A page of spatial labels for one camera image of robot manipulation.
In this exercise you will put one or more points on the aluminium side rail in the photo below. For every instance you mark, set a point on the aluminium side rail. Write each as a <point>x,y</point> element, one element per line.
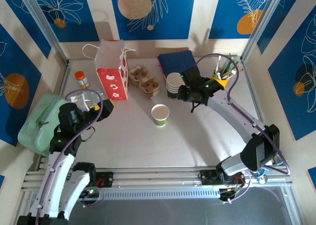
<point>66,74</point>

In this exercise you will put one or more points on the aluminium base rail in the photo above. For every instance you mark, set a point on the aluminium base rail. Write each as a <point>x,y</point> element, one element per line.
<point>158,179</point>

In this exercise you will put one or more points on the stack of coloured paper napkins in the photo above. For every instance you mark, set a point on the stack of coloured paper napkins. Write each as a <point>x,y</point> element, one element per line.
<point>177,62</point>

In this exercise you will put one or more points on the stack of white paper cups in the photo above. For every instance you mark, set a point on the stack of white paper cups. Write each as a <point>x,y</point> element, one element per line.
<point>174,80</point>

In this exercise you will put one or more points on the white wrapped straw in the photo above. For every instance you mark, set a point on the white wrapped straw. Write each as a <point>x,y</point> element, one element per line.
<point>219,62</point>

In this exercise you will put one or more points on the stacked cardboard cup carriers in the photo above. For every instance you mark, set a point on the stacked cardboard cup carriers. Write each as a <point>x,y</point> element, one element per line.
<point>145,83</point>

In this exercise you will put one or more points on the orange-lid small bottle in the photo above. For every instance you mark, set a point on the orange-lid small bottle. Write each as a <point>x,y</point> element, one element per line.
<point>82,80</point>

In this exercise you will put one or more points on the green wrapped stirrer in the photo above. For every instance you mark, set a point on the green wrapped stirrer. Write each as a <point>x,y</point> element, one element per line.
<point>230,59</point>

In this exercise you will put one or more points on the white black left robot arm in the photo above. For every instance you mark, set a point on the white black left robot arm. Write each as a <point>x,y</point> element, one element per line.
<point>49,185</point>

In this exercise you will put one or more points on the paper-wrapped wooden stirrer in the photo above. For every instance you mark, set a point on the paper-wrapped wooden stirrer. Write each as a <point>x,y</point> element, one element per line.
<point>235,70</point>

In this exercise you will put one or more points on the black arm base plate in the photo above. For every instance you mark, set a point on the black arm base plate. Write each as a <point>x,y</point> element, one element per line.
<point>105,180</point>
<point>208,178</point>

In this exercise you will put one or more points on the mint green zip pouch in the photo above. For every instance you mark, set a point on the mint green zip pouch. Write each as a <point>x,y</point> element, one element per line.
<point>39,126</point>

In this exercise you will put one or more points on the green paper coffee cup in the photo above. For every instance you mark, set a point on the green paper coffee cup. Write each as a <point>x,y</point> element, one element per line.
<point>160,114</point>

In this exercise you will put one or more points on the red white paper gift bag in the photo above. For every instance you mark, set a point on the red white paper gift bag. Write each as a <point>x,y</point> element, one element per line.
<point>112,82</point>

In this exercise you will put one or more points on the aluminium frame post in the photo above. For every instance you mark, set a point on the aluminium frame post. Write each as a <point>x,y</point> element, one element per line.
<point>44,27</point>
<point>259,25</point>

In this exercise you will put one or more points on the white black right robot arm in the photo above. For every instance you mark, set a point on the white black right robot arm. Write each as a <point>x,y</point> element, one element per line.
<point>229,111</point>

